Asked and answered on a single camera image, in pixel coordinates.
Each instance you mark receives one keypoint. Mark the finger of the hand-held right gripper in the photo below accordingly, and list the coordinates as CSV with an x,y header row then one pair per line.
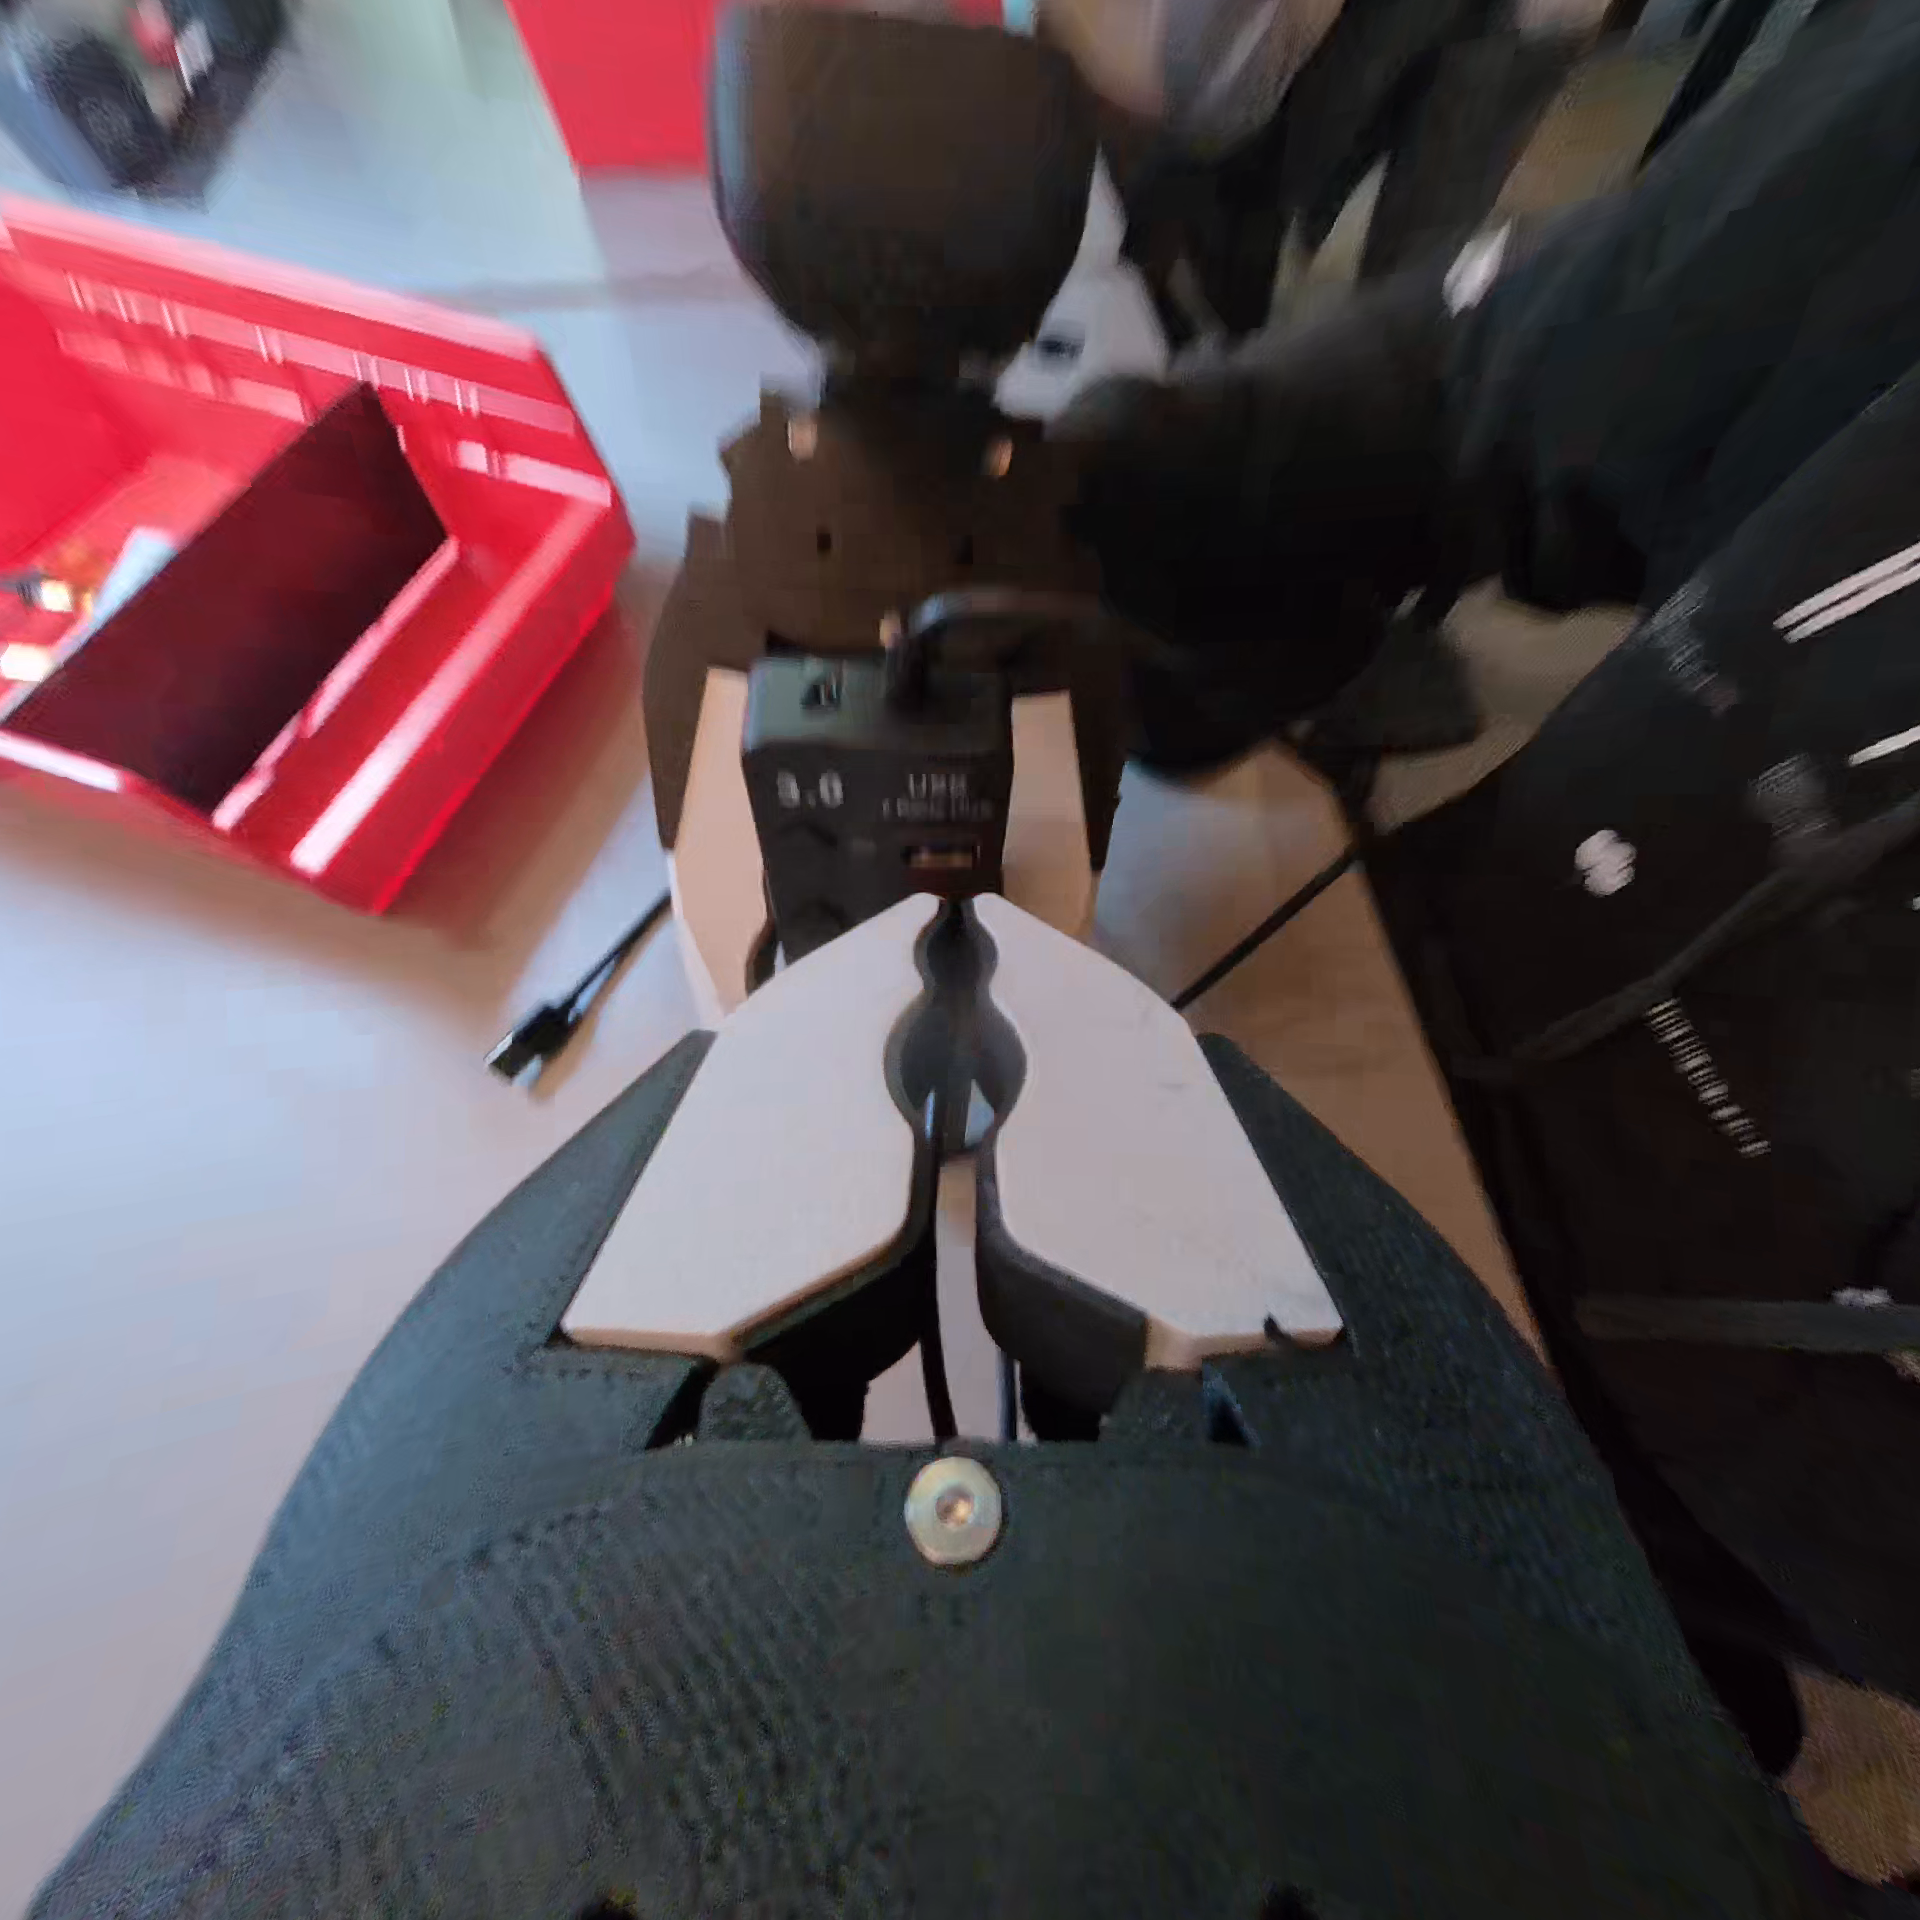
x,y
1051,809
720,839

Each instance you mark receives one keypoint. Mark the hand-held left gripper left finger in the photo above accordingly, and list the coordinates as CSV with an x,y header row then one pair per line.
x,y
764,1170

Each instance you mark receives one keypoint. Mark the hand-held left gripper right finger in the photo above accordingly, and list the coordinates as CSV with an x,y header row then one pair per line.
x,y
1155,1170

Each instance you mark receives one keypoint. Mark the black multi-port USB hub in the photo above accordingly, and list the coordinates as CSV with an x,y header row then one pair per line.
x,y
840,780

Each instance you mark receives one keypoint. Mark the red plastic bin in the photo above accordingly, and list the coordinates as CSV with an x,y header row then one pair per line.
x,y
494,600
629,76

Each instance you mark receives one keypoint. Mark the black bin divider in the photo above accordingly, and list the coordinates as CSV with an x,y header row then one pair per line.
x,y
255,629

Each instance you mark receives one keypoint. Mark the person's black jacket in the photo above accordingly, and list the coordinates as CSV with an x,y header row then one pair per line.
x,y
1500,90

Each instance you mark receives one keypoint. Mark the black device with red button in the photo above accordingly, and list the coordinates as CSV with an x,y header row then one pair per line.
x,y
135,90

